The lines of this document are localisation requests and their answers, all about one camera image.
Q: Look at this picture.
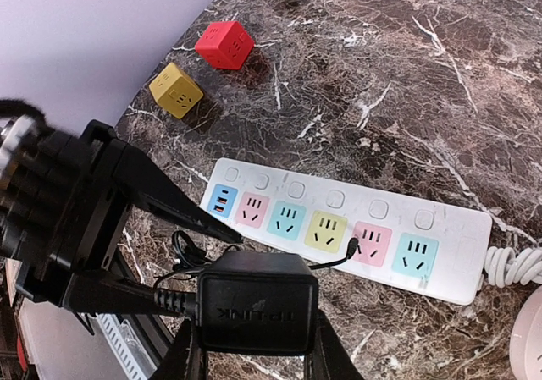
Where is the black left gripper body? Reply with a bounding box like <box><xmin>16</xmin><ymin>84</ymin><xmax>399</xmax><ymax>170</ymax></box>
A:
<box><xmin>1</xmin><ymin>118</ymin><xmax>133</xmax><ymax>309</ymax></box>

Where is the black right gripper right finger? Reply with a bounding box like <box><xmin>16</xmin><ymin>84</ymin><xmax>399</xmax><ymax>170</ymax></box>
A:
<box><xmin>303</xmin><ymin>310</ymin><xmax>363</xmax><ymax>380</ymax></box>

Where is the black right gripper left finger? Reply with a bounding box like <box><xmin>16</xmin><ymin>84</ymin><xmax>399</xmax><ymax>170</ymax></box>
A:
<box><xmin>149</xmin><ymin>319</ymin><xmax>206</xmax><ymax>380</ymax></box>

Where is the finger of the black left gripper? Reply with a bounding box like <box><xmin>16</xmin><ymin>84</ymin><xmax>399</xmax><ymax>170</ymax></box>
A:
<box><xmin>113</xmin><ymin>144</ymin><xmax>242</xmax><ymax>244</ymax></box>
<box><xmin>63</xmin><ymin>270</ymin><xmax>179</xmax><ymax>316</ymax></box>

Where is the yellow cube socket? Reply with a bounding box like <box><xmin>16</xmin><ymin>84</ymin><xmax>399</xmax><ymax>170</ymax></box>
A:
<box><xmin>149</xmin><ymin>63</ymin><xmax>204</xmax><ymax>119</ymax></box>

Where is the black power adapter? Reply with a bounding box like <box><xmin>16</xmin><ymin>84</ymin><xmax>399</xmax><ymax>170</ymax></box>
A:
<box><xmin>154</xmin><ymin>251</ymin><xmax>318</xmax><ymax>356</ymax></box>

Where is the white multi-socket power strip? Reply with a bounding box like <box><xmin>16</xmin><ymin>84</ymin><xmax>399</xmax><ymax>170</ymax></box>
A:
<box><xmin>201</xmin><ymin>158</ymin><xmax>492</xmax><ymax>305</ymax></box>

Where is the red cube socket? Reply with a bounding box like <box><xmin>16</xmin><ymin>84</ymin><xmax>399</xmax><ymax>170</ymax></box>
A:
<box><xmin>195</xmin><ymin>21</ymin><xmax>255</xmax><ymax>70</ymax></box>

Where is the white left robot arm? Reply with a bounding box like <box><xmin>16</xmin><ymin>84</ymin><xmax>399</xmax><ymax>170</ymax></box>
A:
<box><xmin>1</xmin><ymin>99</ymin><xmax>242</xmax><ymax>331</ymax></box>

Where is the pink round socket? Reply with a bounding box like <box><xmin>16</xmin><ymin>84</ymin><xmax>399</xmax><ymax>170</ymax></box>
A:
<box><xmin>509</xmin><ymin>287</ymin><xmax>542</xmax><ymax>380</ymax></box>

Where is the white slotted cable duct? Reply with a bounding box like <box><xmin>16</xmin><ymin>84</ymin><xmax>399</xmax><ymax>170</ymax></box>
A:
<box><xmin>96</xmin><ymin>314</ymin><xmax>157</xmax><ymax>380</ymax></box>

